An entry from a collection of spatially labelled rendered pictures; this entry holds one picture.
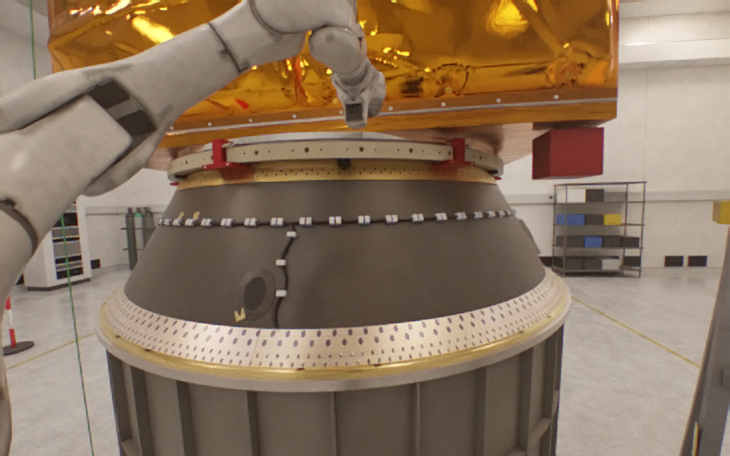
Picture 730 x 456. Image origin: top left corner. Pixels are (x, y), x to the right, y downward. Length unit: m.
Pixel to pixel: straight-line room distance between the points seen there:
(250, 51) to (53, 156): 0.22
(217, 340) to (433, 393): 0.54
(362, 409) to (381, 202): 0.53
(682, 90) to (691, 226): 2.80
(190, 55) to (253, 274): 0.53
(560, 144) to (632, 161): 7.00
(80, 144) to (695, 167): 8.82
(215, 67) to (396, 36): 0.64
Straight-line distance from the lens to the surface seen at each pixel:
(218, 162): 0.96
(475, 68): 0.91
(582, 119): 1.01
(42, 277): 8.27
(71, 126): 0.37
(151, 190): 9.15
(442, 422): 0.85
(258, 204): 0.86
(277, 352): 0.70
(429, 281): 0.76
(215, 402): 0.86
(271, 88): 1.00
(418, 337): 0.71
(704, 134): 8.94
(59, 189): 0.34
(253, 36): 0.41
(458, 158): 0.96
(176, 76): 0.40
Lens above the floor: 1.52
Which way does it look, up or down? 5 degrees down
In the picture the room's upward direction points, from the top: 1 degrees counter-clockwise
